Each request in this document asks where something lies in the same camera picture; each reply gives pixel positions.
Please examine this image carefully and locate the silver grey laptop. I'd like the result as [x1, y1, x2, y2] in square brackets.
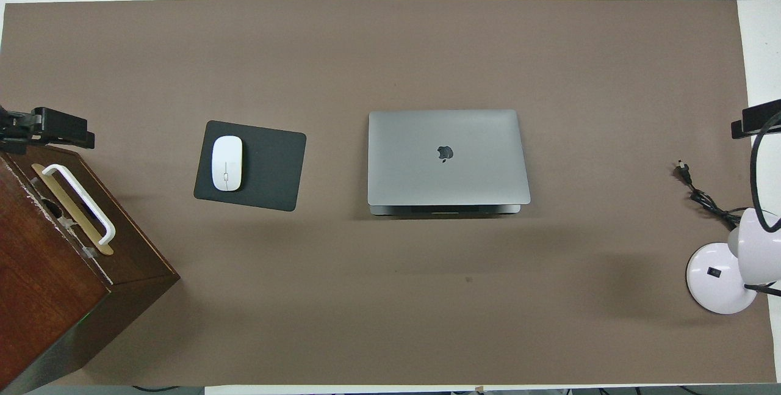
[367, 109, 531, 217]

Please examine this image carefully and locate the white box handle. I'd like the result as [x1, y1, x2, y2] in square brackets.
[41, 164, 117, 247]

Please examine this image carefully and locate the dark brown wooden box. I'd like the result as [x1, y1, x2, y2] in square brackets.
[0, 143, 181, 395]

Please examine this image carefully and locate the white computer mouse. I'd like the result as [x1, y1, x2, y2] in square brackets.
[211, 135, 243, 192]

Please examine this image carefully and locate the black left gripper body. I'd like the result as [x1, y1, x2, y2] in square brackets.
[0, 105, 43, 155]

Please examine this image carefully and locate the brown table mat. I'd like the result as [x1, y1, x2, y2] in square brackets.
[0, 0, 777, 387]

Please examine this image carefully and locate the white desk lamp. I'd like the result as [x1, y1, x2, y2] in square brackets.
[685, 207, 781, 315]

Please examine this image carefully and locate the gold plate behind box handle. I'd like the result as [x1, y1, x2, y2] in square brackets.
[31, 163, 115, 256]

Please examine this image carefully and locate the black mouse pad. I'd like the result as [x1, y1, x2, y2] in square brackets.
[193, 120, 307, 212]

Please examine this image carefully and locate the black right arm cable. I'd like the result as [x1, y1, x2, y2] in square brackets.
[750, 111, 781, 216]

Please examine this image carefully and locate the black lamp power cable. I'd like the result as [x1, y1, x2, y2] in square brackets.
[673, 161, 743, 231]

